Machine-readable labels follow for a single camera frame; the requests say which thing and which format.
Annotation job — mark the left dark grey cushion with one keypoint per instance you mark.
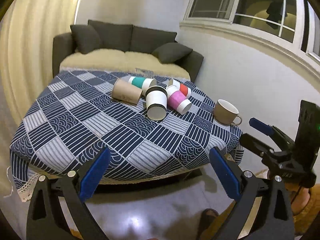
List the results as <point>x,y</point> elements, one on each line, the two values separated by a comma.
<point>86,37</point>

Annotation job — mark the black and white paper cup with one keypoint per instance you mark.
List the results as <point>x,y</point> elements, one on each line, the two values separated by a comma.
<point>156,103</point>

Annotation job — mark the right forearm brown fleece sleeve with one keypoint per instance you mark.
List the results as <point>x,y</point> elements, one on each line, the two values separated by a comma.
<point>304,205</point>

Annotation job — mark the right dark grey cushion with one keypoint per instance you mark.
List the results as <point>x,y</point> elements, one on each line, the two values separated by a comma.
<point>171,52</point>

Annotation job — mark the dark grey cushion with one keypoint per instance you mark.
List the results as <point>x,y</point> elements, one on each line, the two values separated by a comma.
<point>86,37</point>
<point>171,52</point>

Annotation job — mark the pink and white paper cup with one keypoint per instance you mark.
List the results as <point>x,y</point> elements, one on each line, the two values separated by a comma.
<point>177,100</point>

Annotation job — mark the dark grey sofa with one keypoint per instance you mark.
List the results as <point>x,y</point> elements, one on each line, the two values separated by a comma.
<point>125,37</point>

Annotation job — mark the clear drinking glass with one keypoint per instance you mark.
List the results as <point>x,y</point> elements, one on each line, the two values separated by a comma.
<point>144,73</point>

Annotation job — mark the person's foot in sandal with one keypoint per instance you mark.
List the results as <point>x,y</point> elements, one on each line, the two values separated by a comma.
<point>209,224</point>

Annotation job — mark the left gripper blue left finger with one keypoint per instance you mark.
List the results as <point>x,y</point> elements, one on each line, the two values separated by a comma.
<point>45,216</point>

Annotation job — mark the beige ceramic mug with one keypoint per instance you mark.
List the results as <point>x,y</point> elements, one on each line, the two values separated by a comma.
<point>226,113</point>

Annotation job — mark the cream curtain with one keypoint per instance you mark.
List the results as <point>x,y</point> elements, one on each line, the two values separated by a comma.
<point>27,33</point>

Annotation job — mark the white framed window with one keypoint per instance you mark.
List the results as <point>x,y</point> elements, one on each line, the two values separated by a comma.
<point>288,26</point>

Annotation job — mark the brown kraft paper cup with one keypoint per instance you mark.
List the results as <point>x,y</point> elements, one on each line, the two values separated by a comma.
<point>125,91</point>

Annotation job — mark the blue patterned tablecloth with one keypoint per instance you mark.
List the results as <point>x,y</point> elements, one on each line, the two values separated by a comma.
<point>75,117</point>

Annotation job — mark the red and white paper cup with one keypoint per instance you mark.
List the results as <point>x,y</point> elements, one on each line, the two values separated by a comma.
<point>183,88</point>

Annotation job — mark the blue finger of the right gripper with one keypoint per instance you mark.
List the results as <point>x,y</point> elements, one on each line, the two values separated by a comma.
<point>270,129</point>
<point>255,146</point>

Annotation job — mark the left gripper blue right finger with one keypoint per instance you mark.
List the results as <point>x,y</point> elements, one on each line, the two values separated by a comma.
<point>273,220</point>

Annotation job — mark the teal and white paper cup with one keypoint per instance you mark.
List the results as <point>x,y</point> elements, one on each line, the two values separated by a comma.
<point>143,83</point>

